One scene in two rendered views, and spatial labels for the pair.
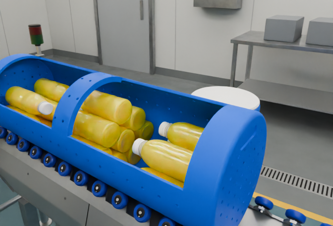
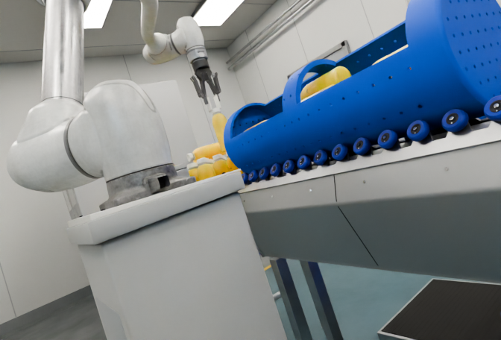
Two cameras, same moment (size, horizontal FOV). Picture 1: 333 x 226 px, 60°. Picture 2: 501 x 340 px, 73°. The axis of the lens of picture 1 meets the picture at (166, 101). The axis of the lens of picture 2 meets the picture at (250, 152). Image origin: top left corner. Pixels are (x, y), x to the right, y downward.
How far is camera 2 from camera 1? 0.55 m
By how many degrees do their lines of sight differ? 33
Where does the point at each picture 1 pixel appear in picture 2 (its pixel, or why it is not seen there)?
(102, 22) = not seen: hidden behind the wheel
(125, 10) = not seen: hidden behind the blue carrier
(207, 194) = (431, 25)
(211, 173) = (428, 8)
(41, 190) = (288, 201)
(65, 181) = (306, 174)
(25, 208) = (277, 265)
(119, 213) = (365, 160)
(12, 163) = (257, 199)
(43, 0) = not seen: hidden behind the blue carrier
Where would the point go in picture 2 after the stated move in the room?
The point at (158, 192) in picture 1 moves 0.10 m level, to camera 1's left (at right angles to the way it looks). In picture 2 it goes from (388, 71) to (338, 91)
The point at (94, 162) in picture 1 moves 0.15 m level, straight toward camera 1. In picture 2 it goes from (325, 104) to (333, 94)
